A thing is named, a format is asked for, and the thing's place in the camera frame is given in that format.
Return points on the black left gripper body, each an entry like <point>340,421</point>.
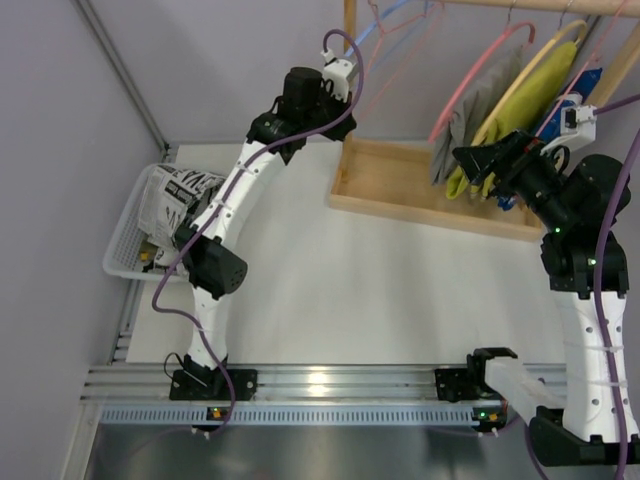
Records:
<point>340,126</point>

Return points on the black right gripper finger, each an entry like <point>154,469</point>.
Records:
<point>506,169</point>
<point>489,152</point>

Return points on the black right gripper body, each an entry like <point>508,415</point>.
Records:
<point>507,163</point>

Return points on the pink wire hanger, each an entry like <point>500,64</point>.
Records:
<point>399,39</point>

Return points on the newspaper print trousers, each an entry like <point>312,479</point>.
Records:
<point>171,195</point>

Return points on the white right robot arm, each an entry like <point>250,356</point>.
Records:
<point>593,423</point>

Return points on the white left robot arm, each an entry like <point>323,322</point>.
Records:
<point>312,102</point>

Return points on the lime green trousers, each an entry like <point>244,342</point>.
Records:
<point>522,110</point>

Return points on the blue patterned trousers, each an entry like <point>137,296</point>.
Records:
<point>588,82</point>

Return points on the pink hanger with blue trousers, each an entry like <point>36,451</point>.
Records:
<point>573,87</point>

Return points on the pink hanger with grey garment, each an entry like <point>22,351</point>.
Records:
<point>508,31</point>

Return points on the wooden hanger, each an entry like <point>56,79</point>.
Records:
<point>535,65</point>

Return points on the grey garment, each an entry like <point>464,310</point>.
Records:
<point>470,110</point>

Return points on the wooden clothes rack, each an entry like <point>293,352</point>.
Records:
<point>389,180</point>

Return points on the white perforated basket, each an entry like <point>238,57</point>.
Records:
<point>121,258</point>

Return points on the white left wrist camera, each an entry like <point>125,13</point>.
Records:
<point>337,74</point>

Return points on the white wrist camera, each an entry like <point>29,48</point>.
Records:
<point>337,74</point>
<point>577,126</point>

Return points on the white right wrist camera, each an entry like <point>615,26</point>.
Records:
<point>577,126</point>

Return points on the blue wire hanger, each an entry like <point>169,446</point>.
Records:
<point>362,36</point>

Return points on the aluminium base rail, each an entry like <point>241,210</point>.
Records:
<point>137,383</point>

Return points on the white perforated cable duct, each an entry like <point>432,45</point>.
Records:
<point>292,415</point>

